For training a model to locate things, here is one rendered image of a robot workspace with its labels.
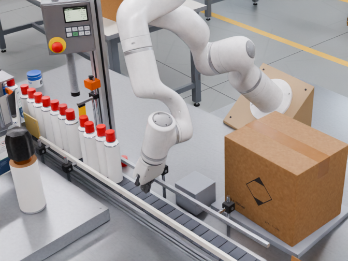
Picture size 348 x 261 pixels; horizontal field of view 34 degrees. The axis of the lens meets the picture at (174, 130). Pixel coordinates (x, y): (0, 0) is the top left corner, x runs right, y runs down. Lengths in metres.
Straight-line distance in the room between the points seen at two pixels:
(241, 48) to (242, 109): 0.47
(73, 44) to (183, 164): 0.61
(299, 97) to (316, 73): 2.58
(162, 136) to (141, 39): 0.29
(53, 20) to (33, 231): 0.71
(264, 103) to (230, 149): 0.50
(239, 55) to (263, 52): 3.24
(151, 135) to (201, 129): 0.77
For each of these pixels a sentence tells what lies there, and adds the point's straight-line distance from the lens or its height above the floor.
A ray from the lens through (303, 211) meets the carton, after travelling 1.78.
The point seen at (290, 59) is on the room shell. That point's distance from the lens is 5.13.
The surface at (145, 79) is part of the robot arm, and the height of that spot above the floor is 1.35.
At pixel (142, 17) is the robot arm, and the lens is 1.73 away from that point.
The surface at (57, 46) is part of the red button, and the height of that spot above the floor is 1.33.
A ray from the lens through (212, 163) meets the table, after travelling 2.22.
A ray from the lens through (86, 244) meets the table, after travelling 1.91.
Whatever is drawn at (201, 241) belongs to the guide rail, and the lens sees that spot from 1.75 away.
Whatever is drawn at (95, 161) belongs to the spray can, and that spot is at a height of 0.94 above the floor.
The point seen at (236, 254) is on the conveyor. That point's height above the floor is 0.88.
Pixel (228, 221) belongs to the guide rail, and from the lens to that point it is 1.74.
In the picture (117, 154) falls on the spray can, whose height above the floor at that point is 1.00.
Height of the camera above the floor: 2.08
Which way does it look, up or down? 31 degrees down
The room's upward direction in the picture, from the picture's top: 3 degrees counter-clockwise
